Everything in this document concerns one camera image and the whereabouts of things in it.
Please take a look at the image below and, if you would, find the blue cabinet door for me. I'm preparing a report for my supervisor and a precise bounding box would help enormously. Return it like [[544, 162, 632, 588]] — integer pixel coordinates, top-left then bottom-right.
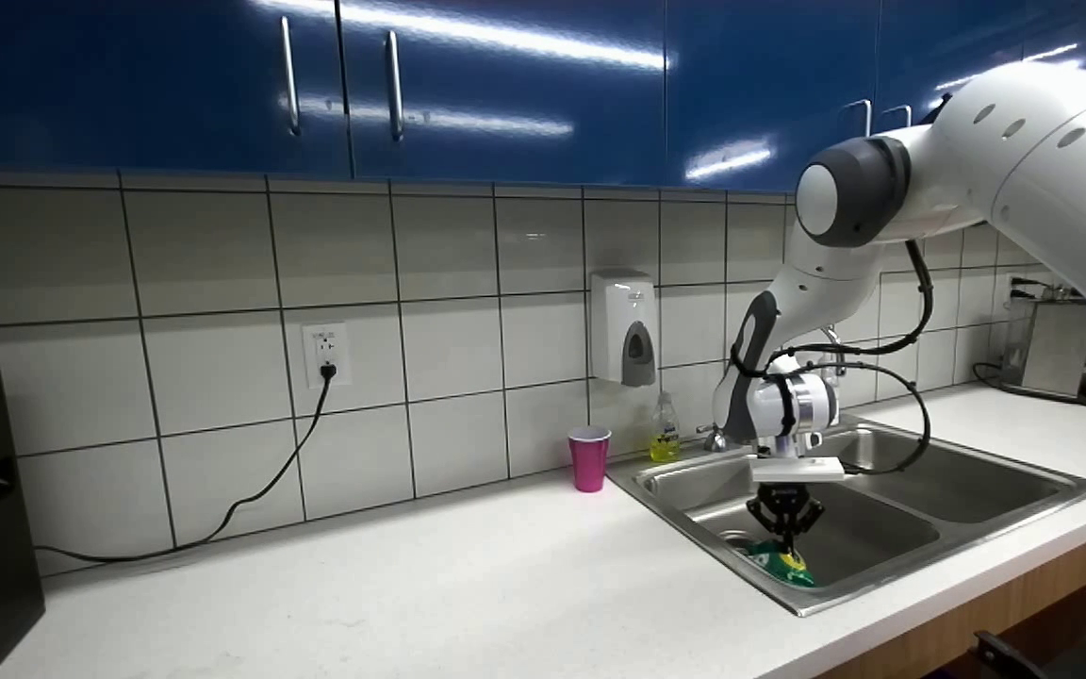
[[335, 0, 680, 191], [0, 0, 352, 181], [658, 0, 889, 198], [875, 0, 1086, 133]]

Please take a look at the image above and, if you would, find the green Lays chips pack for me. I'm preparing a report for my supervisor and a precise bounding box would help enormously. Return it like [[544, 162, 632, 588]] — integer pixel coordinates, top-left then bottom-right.
[[744, 535, 821, 593]]

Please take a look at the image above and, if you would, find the white wall soap dispenser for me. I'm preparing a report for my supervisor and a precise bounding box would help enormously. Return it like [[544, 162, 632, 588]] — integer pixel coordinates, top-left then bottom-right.
[[586, 272, 665, 389]]

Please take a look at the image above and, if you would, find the chrome gooseneck faucet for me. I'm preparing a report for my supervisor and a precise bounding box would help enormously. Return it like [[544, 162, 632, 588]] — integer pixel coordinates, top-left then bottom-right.
[[720, 291, 785, 453]]

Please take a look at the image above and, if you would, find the black appliance power cord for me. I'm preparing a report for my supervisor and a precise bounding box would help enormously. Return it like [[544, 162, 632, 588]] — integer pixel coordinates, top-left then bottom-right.
[[33, 363, 343, 568]]

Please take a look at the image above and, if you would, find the stainless steel double sink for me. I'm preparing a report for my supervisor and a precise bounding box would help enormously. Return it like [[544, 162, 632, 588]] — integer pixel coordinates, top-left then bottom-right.
[[603, 419, 1086, 618]]

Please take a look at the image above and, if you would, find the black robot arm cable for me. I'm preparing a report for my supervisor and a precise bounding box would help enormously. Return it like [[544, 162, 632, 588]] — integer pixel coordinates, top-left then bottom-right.
[[726, 237, 939, 481]]

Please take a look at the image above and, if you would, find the black chair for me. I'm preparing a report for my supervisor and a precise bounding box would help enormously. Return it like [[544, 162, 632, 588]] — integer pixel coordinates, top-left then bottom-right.
[[970, 626, 1086, 679]]

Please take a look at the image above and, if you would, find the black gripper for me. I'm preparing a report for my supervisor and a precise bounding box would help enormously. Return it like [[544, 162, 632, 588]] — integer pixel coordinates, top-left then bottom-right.
[[744, 481, 826, 565]]

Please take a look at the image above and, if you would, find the pink plastic cup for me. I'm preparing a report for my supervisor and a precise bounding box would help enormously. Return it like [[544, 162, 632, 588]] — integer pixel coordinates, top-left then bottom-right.
[[564, 426, 616, 492]]

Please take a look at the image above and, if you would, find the white wall power outlet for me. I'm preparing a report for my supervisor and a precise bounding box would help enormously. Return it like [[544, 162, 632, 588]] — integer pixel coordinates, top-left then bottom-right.
[[300, 320, 354, 393]]

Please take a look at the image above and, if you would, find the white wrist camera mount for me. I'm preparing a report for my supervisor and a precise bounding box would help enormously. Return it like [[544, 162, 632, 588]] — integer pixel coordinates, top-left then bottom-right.
[[748, 453, 850, 490]]

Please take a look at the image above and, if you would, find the silver countertop appliance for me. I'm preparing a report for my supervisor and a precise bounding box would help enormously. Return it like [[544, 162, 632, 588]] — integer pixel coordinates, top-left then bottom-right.
[[1015, 276, 1086, 411]]

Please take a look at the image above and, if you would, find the yellow dish soap bottle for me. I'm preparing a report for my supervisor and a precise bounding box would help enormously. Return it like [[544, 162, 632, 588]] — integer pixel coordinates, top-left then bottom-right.
[[645, 389, 687, 469]]

